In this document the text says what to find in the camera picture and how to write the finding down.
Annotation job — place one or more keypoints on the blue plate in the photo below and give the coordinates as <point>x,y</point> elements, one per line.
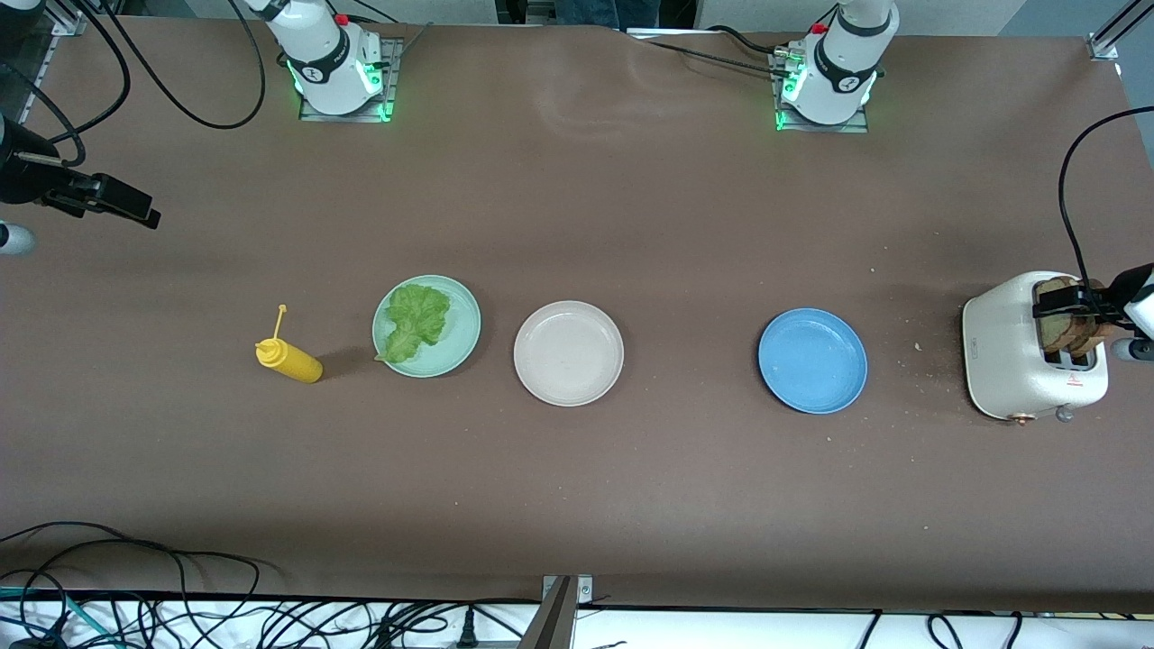
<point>811,361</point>

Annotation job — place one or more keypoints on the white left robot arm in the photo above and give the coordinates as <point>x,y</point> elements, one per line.
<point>843,54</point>

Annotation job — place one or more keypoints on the person standing behind table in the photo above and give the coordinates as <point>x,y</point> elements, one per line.
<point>595,11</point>

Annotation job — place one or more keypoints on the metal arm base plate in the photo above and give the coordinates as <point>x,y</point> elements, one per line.
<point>820,128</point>
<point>343,118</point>

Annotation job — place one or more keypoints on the white toaster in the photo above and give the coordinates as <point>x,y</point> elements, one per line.
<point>1001,351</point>

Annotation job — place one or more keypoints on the flat grey metal bar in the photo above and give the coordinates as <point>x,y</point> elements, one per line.
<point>667,33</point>

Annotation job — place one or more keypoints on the grey metal table bracket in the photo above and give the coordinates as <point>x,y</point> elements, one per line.
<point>554,622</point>

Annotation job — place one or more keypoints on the aluminium frame profile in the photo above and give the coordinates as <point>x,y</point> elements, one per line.
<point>1118,27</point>

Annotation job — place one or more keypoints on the black power plug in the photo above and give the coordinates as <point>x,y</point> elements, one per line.
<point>466,631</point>

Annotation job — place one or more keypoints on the brown toast bread slice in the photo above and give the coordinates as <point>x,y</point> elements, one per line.
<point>1057,335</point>
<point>1102,335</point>

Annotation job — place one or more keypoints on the green lettuce leaf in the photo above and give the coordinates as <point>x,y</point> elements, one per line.
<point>415,315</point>

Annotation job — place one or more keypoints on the perforated metal frame rail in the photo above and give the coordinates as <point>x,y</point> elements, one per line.
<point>70,24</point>

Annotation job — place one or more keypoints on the beige plate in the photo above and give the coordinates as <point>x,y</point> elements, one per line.
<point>568,353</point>

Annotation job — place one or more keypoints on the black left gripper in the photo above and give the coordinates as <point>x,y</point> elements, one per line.
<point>1121,290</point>

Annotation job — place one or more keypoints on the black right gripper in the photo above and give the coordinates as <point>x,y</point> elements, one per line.
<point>25,179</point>

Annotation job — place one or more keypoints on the yellow mustard squeeze bottle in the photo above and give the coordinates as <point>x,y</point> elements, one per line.
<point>293,361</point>

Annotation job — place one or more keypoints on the mint green plate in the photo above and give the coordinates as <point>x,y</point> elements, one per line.
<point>462,342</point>

